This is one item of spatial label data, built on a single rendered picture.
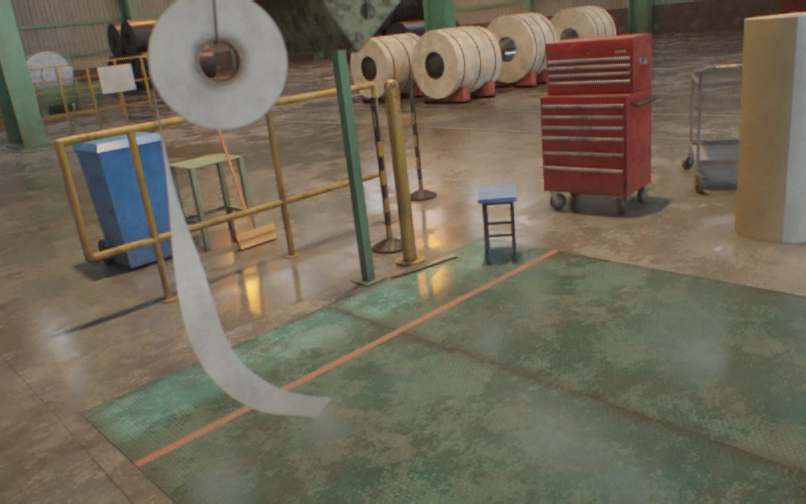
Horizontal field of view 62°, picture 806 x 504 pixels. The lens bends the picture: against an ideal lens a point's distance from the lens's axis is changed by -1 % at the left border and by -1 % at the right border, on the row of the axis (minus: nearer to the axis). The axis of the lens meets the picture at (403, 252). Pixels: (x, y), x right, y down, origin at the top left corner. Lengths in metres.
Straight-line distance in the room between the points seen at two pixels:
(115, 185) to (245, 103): 4.28
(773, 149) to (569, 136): 1.42
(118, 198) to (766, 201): 4.23
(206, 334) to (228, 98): 0.29
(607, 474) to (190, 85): 1.94
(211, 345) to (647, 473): 1.81
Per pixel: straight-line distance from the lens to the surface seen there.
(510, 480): 2.40
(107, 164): 5.08
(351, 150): 3.96
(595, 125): 5.05
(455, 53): 12.53
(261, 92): 0.86
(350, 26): 0.97
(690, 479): 2.45
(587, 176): 5.12
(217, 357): 0.91
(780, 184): 4.54
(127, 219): 5.18
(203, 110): 0.85
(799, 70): 4.43
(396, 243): 4.69
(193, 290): 0.87
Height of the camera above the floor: 1.47
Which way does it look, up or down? 18 degrees down
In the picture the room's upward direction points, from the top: 7 degrees counter-clockwise
